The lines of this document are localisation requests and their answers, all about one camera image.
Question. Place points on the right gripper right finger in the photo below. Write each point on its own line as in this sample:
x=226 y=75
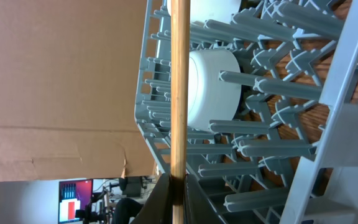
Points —
x=198 y=209

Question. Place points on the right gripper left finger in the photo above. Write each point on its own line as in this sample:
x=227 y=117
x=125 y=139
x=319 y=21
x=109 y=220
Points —
x=158 y=207

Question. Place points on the grey bowl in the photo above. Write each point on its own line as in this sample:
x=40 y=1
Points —
x=208 y=97

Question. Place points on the grey dishwasher rack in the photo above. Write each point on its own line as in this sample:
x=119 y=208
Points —
x=290 y=153

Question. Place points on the computer monitor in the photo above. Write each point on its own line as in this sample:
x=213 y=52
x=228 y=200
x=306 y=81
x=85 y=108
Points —
x=74 y=196

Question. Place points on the brown cardboard backdrop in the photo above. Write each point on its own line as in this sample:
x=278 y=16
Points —
x=68 y=79

